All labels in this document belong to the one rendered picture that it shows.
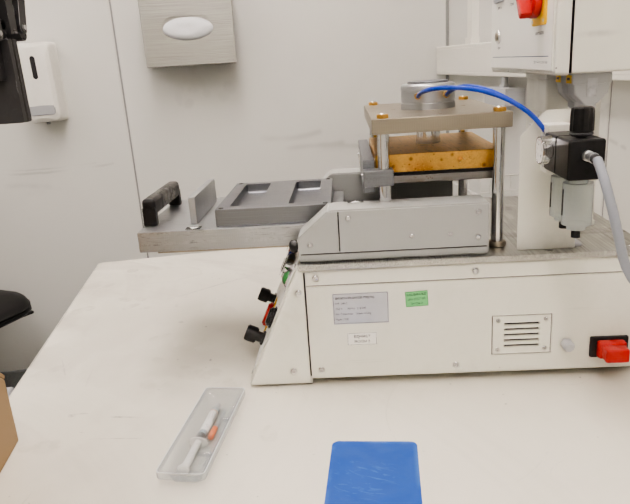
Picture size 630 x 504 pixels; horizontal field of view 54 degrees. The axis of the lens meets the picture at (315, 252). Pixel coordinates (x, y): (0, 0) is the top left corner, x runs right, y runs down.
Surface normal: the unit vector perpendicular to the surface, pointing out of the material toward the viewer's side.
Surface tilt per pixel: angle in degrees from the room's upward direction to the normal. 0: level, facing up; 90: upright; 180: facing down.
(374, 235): 90
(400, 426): 0
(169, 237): 90
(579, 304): 90
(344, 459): 0
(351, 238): 90
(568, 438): 0
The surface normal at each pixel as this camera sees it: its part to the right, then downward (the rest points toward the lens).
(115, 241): 0.13, 0.28
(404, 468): -0.07, -0.95
